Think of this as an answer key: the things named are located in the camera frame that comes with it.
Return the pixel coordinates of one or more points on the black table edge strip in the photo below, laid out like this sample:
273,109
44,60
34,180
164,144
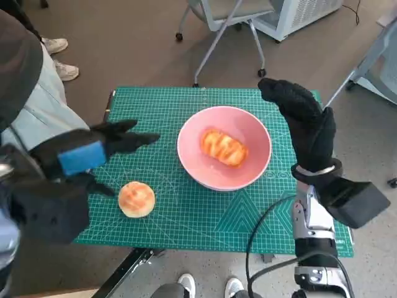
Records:
109,104

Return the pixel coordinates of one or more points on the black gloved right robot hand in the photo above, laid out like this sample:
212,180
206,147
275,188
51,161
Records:
310,130

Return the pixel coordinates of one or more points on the white perforated cabinet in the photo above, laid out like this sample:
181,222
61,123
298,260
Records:
301,15

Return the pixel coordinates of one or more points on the black metal table rail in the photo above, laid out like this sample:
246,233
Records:
124,273

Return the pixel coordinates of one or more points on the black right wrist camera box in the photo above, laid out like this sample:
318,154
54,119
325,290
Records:
353,201

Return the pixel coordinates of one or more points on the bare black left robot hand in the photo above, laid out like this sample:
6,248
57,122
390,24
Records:
80,155

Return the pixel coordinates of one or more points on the green cutting mat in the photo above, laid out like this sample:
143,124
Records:
186,223

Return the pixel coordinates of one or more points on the white shoe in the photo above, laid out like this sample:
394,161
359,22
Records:
187,284
234,286

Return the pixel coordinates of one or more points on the long toy bread loaf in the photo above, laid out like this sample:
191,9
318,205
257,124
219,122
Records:
224,148

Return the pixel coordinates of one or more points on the person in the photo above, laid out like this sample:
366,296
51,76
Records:
63,69
46,102

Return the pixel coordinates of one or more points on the pink bowl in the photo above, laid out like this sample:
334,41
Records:
192,161

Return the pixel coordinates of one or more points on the white board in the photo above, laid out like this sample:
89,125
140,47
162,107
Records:
387,19

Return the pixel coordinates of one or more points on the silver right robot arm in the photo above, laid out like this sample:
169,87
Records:
313,229

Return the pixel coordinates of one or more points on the round toy bread bun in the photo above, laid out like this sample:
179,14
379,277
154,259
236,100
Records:
136,200

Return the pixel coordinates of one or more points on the grey chair on casters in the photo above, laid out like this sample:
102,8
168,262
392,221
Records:
226,15

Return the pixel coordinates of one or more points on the black caster wheel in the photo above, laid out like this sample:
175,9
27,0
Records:
392,182

